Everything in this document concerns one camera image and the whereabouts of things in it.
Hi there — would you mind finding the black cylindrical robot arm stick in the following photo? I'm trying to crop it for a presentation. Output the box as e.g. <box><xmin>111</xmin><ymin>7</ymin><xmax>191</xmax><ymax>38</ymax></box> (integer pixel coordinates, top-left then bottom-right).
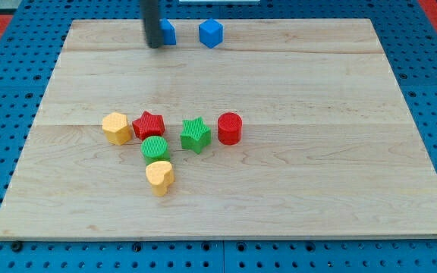
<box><xmin>139</xmin><ymin>0</ymin><xmax>164</xmax><ymax>49</ymax></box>

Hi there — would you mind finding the red cylinder block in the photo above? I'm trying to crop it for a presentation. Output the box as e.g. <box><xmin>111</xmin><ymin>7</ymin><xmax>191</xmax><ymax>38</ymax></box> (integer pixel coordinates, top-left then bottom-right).
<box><xmin>217</xmin><ymin>112</ymin><xmax>243</xmax><ymax>145</ymax></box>

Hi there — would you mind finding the green star block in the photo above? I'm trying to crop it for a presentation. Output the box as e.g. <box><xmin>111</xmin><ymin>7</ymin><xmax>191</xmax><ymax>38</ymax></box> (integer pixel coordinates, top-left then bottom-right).
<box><xmin>180</xmin><ymin>117</ymin><xmax>212</xmax><ymax>154</ymax></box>

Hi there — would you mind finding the green cylinder block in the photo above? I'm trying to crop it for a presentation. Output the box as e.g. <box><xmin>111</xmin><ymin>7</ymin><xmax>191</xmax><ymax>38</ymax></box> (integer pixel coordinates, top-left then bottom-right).
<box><xmin>140</xmin><ymin>136</ymin><xmax>171</xmax><ymax>165</ymax></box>

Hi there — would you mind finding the yellow heart block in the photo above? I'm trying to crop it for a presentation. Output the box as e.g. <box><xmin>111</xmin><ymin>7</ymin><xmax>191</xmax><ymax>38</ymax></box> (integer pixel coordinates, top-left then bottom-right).
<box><xmin>145</xmin><ymin>161</ymin><xmax>174</xmax><ymax>196</ymax></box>

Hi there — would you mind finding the red star block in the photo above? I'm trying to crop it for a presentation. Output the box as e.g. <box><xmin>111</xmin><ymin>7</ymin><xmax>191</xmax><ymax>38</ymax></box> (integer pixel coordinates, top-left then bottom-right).
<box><xmin>131</xmin><ymin>111</ymin><xmax>165</xmax><ymax>140</ymax></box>

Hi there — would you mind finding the yellow hexagon block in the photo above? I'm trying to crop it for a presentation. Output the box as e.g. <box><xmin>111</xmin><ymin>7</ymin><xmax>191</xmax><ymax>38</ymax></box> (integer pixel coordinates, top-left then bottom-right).
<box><xmin>102</xmin><ymin>112</ymin><xmax>132</xmax><ymax>146</ymax></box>

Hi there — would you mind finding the blue cube block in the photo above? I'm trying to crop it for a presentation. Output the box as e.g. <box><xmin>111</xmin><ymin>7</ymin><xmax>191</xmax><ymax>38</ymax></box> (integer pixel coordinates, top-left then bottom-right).
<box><xmin>199</xmin><ymin>18</ymin><xmax>224</xmax><ymax>49</ymax></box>

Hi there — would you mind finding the wooden board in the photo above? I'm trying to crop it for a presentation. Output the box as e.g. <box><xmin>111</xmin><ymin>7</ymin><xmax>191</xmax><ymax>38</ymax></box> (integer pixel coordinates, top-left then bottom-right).
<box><xmin>0</xmin><ymin>19</ymin><xmax>437</xmax><ymax>242</ymax></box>

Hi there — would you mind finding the blue block behind stick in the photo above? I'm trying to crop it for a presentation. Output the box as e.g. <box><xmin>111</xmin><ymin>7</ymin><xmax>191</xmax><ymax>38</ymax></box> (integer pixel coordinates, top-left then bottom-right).
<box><xmin>160</xmin><ymin>18</ymin><xmax>177</xmax><ymax>46</ymax></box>

